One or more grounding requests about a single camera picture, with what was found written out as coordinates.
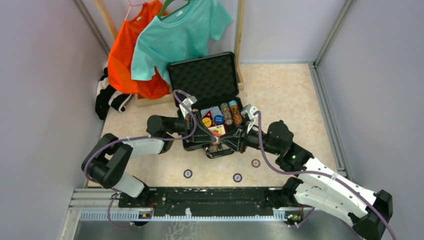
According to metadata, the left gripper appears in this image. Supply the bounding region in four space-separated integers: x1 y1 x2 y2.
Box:
168 111 218 143

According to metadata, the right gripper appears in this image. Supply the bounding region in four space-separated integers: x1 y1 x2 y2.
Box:
218 118 282 155

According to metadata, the yellow round button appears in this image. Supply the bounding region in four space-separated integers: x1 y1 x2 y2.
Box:
202 117 213 128

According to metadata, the red playing card box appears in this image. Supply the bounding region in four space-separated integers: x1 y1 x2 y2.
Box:
208 124 227 137

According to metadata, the blue round button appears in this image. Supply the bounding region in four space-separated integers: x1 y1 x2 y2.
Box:
213 114 225 125

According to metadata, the black poker set case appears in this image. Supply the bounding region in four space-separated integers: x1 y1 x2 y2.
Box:
166 51 243 159

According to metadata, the red black triangle marker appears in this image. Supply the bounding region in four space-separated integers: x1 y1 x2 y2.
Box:
202 111 213 119

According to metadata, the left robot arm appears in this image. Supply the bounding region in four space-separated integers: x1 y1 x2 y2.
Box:
81 112 219 207

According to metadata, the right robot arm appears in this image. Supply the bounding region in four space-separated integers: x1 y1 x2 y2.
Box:
216 120 397 240

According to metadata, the orange red chip row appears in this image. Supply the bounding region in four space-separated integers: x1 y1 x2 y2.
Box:
228 100 243 127

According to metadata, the blue backed card deck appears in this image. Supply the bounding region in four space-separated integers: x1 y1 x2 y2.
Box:
200 106 223 119

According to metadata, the green multicolour chip row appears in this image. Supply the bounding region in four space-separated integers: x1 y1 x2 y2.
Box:
219 102 233 122

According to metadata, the purple chip on table left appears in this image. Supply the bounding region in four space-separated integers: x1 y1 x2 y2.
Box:
183 169 193 179

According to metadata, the purple chip on table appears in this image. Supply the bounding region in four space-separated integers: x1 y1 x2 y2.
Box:
232 173 243 183
183 169 193 179

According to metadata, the purple chip on table right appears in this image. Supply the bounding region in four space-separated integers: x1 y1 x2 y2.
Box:
232 173 243 183

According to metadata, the wooden clothes rack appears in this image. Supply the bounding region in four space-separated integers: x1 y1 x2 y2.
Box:
93 0 246 107

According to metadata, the orange t-shirt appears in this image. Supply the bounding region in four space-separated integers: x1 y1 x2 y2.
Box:
108 0 170 99

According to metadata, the black white striped garment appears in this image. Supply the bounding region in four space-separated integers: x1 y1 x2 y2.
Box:
94 62 133 120

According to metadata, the teal t-shirt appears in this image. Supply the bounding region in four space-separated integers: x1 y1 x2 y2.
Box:
130 0 233 84

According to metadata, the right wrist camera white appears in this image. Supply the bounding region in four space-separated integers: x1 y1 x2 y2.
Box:
241 104 258 133

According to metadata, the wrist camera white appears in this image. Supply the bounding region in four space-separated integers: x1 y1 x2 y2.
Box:
179 95 197 118
241 104 258 133

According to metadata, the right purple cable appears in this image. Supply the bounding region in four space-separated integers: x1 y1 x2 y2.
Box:
253 110 398 240

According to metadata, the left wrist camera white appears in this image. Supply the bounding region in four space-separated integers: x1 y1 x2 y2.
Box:
179 95 197 118

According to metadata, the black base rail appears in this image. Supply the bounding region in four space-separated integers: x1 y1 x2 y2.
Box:
118 187 301 217

